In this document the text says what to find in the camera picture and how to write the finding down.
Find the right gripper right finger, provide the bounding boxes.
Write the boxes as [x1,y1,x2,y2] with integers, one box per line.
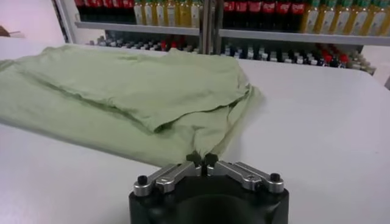
[204,152,285,194]

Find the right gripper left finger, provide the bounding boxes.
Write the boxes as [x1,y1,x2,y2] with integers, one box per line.
[133,151,202,197]

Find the light green polo shirt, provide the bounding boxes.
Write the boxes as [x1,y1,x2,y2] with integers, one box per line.
[0,44,264,167]

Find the white drink display shelf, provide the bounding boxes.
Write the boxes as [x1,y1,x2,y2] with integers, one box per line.
[53,0,211,55]
[213,0,390,77]

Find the red cap cola bottle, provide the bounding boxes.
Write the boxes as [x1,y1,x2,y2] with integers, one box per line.
[123,0,135,24]
[262,0,277,32]
[84,0,95,23]
[224,0,237,30]
[275,0,291,32]
[94,0,105,23]
[249,0,263,31]
[113,0,124,24]
[104,0,115,24]
[74,0,85,23]
[236,0,250,30]
[289,0,305,33]

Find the yellow drink bottle green cap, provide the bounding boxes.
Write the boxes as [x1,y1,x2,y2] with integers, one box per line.
[190,0,202,28]
[350,0,368,36]
[179,0,191,28]
[155,0,168,27]
[333,0,351,35]
[302,0,319,34]
[166,0,180,27]
[382,0,390,37]
[143,0,156,26]
[133,0,144,26]
[318,0,335,35]
[367,0,385,37]

